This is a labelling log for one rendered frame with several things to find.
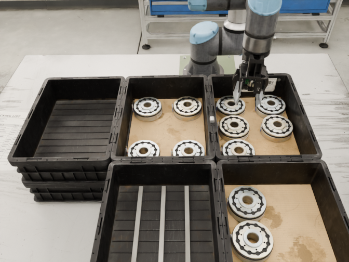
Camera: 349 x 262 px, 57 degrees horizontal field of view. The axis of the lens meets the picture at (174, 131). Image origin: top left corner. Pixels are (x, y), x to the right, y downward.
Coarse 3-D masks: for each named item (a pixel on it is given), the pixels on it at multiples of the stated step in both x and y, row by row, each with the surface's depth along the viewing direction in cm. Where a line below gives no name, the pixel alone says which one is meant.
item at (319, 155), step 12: (300, 108) 103; (216, 120) 101; (216, 132) 97; (312, 132) 96; (216, 144) 94; (216, 156) 91; (228, 156) 90; (240, 156) 90; (252, 156) 90; (264, 156) 90; (276, 156) 90; (288, 156) 90; (300, 156) 89; (312, 156) 89
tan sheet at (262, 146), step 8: (248, 104) 120; (216, 112) 118; (248, 112) 117; (248, 120) 114; (256, 120) 114; (256, 128) 111; (248, 136) 109; (256, 136) 109; (224, 144) 107; (256, 144) 106; (264, 144) 106; (272, 144) 106; (280, 144) 106; (288, 144) 106; (296, 144) 106; (256, 152) 104; (264, 152) 104; (272, 152) 104; (280, 152) 104; (288, 152) 103; (296, 152) 103
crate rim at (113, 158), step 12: (204, 84) 113; (120, 108) 106; (120, 120) 102; (120, 156) 91; (132, 156) 91; (144, 156) 91; (156, 156) 91; (168, 156) 91; (180, 156) 91; (192, 156) 91; (204, 156) 90
